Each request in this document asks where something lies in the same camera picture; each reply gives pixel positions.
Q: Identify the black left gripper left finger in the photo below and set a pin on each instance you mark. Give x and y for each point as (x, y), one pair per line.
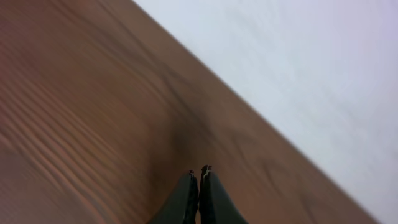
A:
(181, 205)

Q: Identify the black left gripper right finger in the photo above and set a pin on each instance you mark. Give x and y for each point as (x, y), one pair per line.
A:
(215, 205)

